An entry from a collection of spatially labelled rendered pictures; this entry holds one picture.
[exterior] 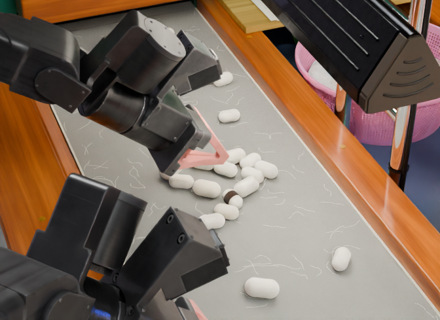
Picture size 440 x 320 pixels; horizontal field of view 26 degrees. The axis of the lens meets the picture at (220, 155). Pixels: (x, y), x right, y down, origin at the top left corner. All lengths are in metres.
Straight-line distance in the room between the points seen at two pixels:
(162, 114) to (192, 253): 0.34
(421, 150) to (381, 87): 0.62
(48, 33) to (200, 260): 0.38
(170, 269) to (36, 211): 0.46
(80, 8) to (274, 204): 0.49
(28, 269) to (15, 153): 0.61
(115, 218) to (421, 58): 0.29
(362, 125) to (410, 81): 0.57
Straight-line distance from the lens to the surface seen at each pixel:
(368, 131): 1.40
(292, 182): 1.23
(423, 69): 0.83
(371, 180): 1.21
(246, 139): 1.31
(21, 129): 1.31
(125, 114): 1.03
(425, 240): 1.13
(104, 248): 0.72
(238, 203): 1.17
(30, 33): 1.00
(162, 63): 1.00
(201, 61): 1.04
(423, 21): 1.11
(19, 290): 0.64
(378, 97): 0.82
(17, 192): 1.20
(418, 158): 1.41
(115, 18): 1.61
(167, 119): 1.05
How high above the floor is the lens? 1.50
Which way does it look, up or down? 36 degrees down
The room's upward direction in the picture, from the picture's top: straight up
